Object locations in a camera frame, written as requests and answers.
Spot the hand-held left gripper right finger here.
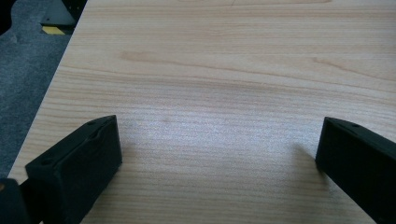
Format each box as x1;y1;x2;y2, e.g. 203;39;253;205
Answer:
315;116;396;224

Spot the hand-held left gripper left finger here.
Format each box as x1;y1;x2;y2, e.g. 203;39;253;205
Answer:
20;114;123;224

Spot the yellow floor tape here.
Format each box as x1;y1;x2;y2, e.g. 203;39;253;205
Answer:
41;25;66;35

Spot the grey metal stand base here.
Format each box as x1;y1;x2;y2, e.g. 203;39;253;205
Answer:
40;0;88;27

